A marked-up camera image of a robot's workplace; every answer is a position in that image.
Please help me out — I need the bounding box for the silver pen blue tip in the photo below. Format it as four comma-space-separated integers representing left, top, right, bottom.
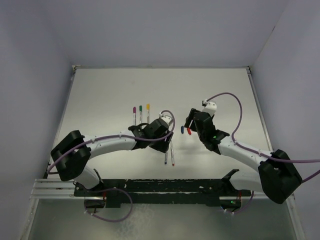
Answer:
164, 152, 168, 165

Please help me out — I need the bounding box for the silver pen yellow tip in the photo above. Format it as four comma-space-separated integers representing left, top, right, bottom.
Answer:
146, 109, 150, 124

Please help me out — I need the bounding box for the silver pen red tip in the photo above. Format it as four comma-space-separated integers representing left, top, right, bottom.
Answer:
170, 141, 175, 167

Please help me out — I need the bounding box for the silver pen purple tip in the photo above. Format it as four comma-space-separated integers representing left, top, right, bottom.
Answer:
132, 108, 137, 125

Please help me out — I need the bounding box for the silver pen green tip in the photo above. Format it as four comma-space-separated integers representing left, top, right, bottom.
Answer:
139, 109, 143, 124

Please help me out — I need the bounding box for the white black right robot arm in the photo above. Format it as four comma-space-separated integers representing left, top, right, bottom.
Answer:
184, 108, 303, 204

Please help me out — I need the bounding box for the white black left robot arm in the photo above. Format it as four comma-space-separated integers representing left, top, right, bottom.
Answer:
50, 115, 174, 196

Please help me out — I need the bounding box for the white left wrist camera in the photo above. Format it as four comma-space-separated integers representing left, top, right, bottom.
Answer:
159, 115, 173, 128

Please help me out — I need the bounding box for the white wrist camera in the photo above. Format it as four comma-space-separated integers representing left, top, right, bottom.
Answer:
201, 99, 217, 118
159, 115, 173, 128

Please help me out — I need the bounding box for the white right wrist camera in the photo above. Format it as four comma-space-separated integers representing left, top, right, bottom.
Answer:
201, 99, 217, 118

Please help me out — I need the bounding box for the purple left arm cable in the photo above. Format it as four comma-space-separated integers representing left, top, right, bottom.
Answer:
46, 110, 175, 175

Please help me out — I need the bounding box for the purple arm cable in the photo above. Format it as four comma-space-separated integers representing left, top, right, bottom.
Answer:
46, 110, 175, 175
203, 92, 320, 183

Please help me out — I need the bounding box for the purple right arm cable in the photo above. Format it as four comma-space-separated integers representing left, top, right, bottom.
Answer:
203, 92, 320, 183

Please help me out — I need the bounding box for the aluminium table edge rail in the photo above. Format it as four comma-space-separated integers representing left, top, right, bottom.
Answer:
246, 66, 276, 153

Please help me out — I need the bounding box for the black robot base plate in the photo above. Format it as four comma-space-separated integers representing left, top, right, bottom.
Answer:
74, 178, 251, 211

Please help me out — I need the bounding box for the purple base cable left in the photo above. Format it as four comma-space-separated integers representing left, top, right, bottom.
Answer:
83, 187, 134, 222

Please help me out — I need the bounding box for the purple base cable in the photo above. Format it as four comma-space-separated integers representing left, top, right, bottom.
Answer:
223, 191, 255, 216
83, 187, 134, 222

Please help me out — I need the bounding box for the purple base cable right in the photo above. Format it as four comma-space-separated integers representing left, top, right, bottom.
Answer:
223, 191, 255, 216

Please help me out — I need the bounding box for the aluminium extrusion rail left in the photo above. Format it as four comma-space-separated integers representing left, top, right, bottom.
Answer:
30, 178, 75, 199

